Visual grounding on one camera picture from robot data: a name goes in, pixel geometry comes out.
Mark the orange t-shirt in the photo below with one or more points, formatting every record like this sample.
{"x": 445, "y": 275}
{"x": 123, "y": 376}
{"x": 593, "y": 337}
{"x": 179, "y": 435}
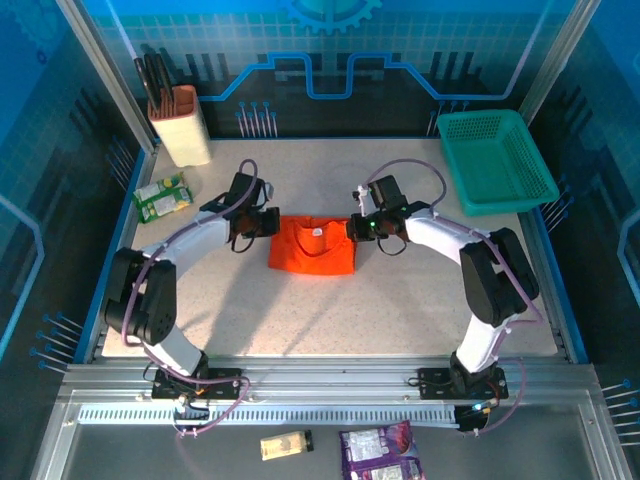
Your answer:
{"x": 310, "y": 260}

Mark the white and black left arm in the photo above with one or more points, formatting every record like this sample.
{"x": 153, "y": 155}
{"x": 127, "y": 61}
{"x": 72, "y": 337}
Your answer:
{"x": 195, "y": 240}

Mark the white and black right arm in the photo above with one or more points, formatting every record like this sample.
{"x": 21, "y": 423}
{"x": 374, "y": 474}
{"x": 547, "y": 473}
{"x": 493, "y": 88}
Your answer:
{"x": 440, "y": 240}

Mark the green snack packet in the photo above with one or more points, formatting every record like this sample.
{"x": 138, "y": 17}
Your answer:
{"x": 162, "y": 197}

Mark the cream knife block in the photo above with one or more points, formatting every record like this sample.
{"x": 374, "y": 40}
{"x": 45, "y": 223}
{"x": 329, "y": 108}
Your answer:
{"x": 185, "y": 140}

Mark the teal plastic basket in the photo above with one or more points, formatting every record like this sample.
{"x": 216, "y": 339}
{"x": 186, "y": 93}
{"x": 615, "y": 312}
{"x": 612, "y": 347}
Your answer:
{"x": 495, "y": 160}

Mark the cream box with black cap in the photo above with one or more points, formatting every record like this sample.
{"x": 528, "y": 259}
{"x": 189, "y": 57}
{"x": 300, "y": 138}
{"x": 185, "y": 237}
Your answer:
{"x": 285, "y": 445}

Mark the purple snack bag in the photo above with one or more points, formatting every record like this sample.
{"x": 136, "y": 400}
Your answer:
{"x": 382, "y": 450}

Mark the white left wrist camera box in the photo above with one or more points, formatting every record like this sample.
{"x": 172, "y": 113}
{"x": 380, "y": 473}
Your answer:
{"x": 267, "y": 191}

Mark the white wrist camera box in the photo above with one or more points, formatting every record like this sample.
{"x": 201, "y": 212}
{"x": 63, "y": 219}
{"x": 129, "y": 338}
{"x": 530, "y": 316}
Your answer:
{"x": 267, "y": 191}
{"x": 362, "y": 200}

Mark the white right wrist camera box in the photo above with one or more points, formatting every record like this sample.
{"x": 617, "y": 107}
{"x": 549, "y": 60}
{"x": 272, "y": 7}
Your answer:
{"x": 362, "y": 200}

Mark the aluminium frame rail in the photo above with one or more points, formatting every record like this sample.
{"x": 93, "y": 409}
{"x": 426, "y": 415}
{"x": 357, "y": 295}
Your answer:
{"x": 325, "y": 375}

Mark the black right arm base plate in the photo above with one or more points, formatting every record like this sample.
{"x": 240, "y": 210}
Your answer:
{"x": 435, "y": 382}

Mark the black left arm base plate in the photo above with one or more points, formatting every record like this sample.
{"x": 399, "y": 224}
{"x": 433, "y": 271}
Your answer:
{"x": 225, "y": 387}

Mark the aluminium frame post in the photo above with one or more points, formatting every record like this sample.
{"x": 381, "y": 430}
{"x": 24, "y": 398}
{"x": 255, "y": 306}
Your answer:
{"x": 107, "y": 75}
{"x": 557, "y": 65}

